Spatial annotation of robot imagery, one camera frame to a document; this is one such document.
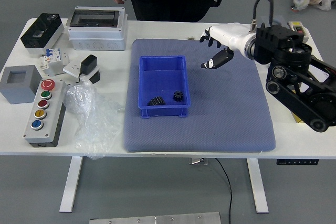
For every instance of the big black gear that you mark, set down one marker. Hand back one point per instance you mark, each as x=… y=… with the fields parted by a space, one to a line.
x=156 y=101

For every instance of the grey push button station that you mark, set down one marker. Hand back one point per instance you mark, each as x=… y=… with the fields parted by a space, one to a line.
x=43 y=113

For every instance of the black power adapter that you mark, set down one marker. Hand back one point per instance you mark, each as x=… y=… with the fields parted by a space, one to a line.
x=88 y=64

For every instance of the clear plastic bag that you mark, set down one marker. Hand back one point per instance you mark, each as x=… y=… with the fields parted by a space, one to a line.
x=92 y=119

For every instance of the metal bracket under table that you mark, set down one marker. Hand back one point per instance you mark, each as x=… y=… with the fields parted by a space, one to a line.
x=198 y=161

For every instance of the grey cube square hole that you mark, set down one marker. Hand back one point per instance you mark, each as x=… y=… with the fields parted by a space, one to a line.
x=18 y=87

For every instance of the grey cube round hole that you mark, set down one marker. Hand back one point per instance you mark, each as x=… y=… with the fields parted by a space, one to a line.
x=279 y=20

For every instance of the black table control panel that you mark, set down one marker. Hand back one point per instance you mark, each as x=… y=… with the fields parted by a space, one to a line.
x=298 y=161

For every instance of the blue plastic box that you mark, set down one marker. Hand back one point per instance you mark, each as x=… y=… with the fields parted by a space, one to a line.
x=164 y=82

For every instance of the black and white enclosure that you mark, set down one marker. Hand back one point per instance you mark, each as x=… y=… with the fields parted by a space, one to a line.
x=42 y=32

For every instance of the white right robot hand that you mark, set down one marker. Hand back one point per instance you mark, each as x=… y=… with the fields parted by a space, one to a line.
x=231 y=35

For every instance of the black plug block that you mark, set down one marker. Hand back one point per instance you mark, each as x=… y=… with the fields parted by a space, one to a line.
x=95 y=77

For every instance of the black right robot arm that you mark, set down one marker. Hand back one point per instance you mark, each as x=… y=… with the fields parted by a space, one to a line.
x=288 y=58

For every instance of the grey-blue foam mat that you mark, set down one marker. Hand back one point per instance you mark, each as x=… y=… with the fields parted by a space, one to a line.
x=210 y=134

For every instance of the small metal hinge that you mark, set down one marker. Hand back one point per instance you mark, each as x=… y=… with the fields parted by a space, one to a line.
x=191 y=38

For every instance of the metal base plate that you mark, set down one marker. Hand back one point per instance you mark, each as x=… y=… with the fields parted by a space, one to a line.
x=155 y=219

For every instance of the small black gear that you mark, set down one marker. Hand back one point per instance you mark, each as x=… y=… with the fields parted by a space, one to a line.
x=178 y=96

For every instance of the grey switch box red button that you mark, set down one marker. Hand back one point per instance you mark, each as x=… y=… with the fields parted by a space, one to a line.
x=298 y=27

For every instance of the blue white circuit breaker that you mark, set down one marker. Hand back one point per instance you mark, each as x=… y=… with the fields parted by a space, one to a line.
x=53 y=54

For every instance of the yellow white booklet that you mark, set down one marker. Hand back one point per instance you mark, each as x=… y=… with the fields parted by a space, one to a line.
x=298 y=119

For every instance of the white table leg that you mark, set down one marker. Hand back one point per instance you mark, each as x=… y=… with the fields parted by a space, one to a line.
x=71 y=184
x=258 y=187

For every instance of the grey distribution box clear lid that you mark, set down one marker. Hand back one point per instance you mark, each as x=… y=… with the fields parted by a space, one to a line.
x=97 y=35

